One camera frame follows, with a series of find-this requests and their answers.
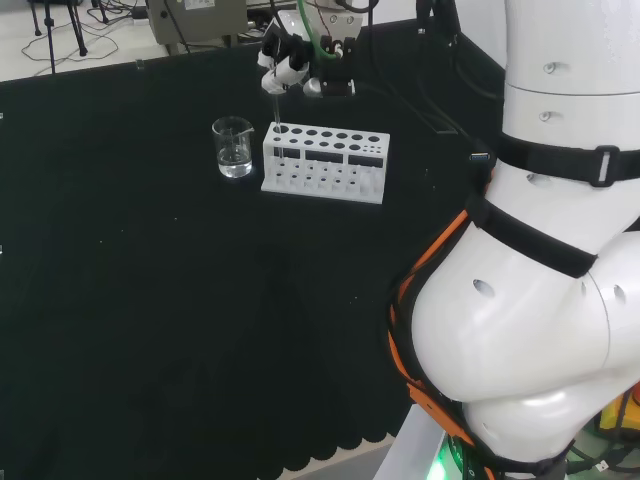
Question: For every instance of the yellow stop button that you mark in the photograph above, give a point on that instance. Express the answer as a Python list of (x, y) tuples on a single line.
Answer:
[(617, 415)]

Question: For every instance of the white test tube rack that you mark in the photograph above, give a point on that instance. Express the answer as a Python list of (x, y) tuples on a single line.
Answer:
[(325, 192)]

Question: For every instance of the grey metal box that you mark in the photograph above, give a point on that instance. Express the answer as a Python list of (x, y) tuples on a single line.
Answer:
[(200, 20)]

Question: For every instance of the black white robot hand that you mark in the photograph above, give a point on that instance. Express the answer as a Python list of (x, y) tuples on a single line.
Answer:
[(287, 72)]

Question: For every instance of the black tripod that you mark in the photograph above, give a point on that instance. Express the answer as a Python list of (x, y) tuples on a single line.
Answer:
[(51, 40)]

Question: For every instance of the clear glass beaker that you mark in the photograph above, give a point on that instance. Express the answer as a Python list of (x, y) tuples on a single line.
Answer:
[(235, 165)]

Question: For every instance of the grey base plate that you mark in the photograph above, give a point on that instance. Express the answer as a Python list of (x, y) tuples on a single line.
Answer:
[(410, 450)]

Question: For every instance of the black bench cloth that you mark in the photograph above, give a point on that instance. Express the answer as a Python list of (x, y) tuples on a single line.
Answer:
[(150, 300)]

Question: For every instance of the clear glass rod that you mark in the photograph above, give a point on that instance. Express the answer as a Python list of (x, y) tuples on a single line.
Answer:
[(276, 112)]

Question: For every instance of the clear plastic clip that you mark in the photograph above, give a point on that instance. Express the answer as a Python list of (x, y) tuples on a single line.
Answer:
[(139, 64)]

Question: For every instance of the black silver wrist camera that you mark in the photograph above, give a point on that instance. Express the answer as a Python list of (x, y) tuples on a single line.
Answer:
[(337, 82)]

